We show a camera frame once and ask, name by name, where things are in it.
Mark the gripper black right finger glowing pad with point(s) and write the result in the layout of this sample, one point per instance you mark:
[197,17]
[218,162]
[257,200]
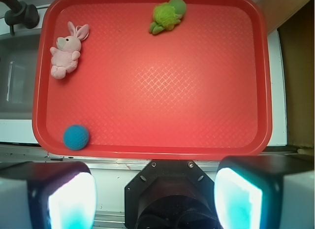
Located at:
[266,192]

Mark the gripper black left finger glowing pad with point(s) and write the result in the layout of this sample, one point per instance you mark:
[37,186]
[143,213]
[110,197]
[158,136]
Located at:
[47,196]

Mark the blue knitted ball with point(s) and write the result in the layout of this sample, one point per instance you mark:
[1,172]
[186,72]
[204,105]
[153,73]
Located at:
[76,137]

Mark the red plastic tray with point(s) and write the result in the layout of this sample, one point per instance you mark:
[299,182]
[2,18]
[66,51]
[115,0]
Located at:
[199,92]

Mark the pink plush bunny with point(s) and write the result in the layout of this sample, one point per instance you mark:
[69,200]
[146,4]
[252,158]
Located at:
[66,54]

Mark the steel sink basin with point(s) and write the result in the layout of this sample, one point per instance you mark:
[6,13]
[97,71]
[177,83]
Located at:
[18,58]

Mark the dark grey faucet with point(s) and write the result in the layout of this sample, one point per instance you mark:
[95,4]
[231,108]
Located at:
[20,13]

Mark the green plush toy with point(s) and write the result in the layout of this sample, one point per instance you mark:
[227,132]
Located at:
[167,15]

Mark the black robot mount base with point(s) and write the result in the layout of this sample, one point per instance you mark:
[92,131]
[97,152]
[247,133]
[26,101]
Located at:
[169,194]

